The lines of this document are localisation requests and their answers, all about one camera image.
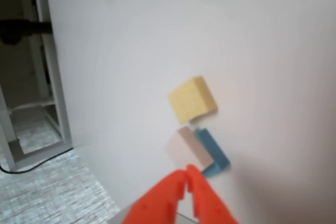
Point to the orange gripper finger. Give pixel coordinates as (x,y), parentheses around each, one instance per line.
(207,203)
(160,197)

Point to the cream foam cuboid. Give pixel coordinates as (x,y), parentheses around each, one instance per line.
(183,148)

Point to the blue foam cuboid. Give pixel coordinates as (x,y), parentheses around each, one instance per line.
(212,148)

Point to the yellow foam cuboid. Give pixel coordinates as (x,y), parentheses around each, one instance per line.
(187,100)

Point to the white shelf frame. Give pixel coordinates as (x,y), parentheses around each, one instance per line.
(51,77)

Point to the black bar mount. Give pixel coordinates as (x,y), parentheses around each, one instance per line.
(18,28)

